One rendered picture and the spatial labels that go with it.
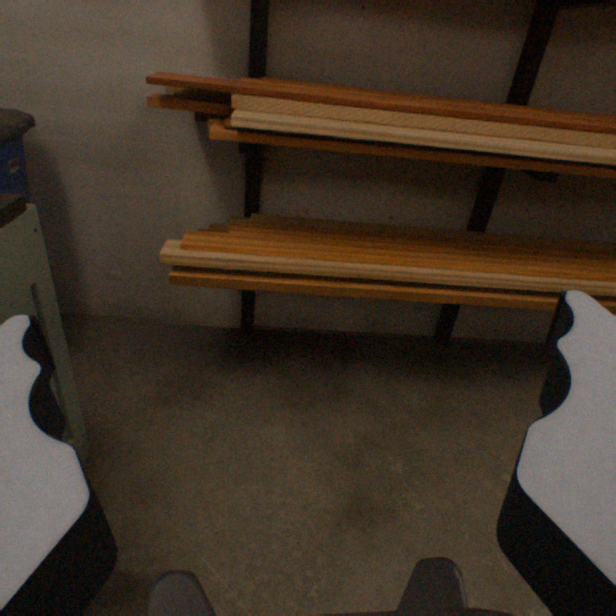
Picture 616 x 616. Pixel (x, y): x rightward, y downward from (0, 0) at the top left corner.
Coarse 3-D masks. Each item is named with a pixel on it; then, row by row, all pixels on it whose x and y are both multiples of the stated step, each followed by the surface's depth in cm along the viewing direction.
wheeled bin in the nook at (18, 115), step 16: (0, 112) 150; (16, 112) 155; (0, 128) 140; (16, 128) 148; (0, 144) 143; (16, 144) 157; (0, 160) 148; (16, 160) 158; (0, 176) 149; (16, 176) 160; (0, 192) 150; (16, 192) 161
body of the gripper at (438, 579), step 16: (432, 560) 5; (448, 560) 5; (160, 576) 5; (176, 576) 5; (192, 576) 5; (416, 576) 5; (432, 576) 5; (448, 576) 5; (160, 592) 5; (176, 592) 5; (192, 592) 5; (416, 592) 5; (432, 592) 5; (448, 592) 5; (464, 592) 5; (160, 608) 5; (176, 608) 5; (192, 608) 5; (208, 608) 5; (400, 608) 5; (416, 608) 5; (432, 608) 5; (448, 608) 5; (464, 608) 5; (480, 608) 5
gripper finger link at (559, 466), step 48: (576, 336) 9; (576, 384) 8; (528, 432) 7; (576, 432) 7; (528, 480) 6; (576, 480) 6; (528, 528) 6; (576, 528) 6; (528, 576) 7; (576, 576) 6
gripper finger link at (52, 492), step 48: (0, 336) 10; (0, 384) 8; (48, 384) 9; (0, 432) 7; (48, 432) 9; (0, 480) 7; (48, 480) 7; (0, 528) 6; (48, 528) 6; (96, 528) 6; (0, 576) 5; (48, 576) 6; (96, 576) 7
